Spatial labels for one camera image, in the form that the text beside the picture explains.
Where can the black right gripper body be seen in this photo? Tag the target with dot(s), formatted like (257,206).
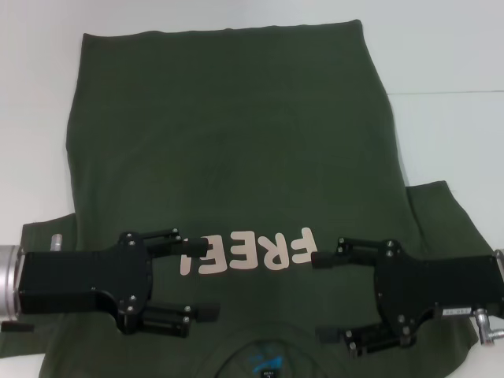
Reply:
(433,279)

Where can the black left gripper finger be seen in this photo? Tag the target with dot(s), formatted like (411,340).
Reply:
(165,319)
(195,245)

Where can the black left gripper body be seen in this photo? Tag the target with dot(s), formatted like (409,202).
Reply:
(78,275)

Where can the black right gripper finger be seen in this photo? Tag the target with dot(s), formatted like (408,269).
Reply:
(325,262)
(370,338)

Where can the dark green printed t-shirt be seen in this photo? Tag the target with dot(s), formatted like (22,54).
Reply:
(244,130)

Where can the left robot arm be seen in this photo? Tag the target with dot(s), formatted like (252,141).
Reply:
(8,279)

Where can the silver left camera mount bracket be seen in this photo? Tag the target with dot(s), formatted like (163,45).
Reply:
(57,242)

